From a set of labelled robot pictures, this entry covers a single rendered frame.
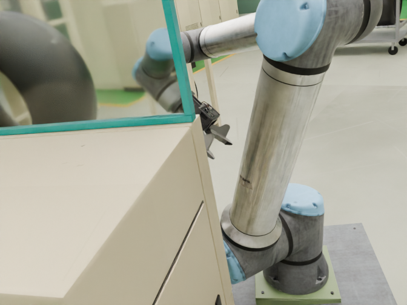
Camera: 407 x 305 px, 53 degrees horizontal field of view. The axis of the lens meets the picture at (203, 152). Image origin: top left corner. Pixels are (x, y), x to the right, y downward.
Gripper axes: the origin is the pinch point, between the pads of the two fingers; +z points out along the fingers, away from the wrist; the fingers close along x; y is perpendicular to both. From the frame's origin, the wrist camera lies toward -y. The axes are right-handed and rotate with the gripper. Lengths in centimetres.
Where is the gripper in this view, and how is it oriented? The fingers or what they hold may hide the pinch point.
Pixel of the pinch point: (222, 153)
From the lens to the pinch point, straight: 122.9
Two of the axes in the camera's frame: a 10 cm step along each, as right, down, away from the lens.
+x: 4.1, -2.9, 8.6
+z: 7.1, 7.0, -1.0
